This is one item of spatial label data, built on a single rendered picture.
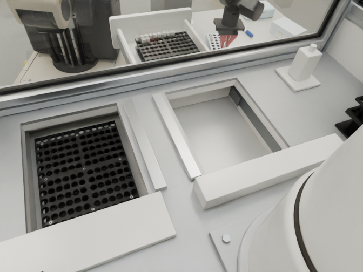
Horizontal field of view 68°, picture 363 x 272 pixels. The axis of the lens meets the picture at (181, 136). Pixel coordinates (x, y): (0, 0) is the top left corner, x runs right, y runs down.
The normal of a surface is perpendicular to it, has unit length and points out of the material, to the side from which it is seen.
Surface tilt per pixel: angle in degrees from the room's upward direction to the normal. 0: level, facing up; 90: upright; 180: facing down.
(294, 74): 90
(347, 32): 90
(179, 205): 0
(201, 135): 0
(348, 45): 90
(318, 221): 85
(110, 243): 0
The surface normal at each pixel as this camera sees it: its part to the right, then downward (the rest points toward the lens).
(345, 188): -0.97, -0.05
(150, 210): 0.07, -0.62
